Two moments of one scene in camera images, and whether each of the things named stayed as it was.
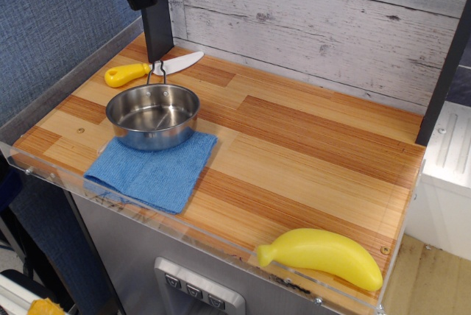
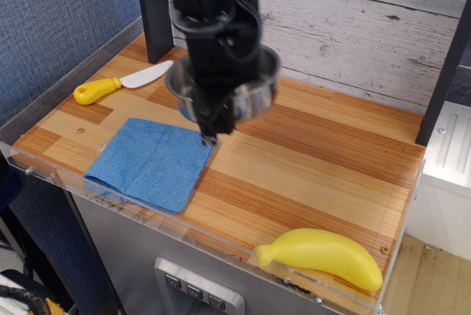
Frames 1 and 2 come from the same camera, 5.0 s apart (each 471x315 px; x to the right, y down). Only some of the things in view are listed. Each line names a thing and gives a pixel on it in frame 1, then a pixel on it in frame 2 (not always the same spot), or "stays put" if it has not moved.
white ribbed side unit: [441, 215] stays put
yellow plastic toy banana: [323, 252] stays put
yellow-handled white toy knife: [118, 76] to [93, 90]
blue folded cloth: [163, 179] stays put
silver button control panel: [182, 291] stays put
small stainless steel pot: [153, 117] to [254, 98]
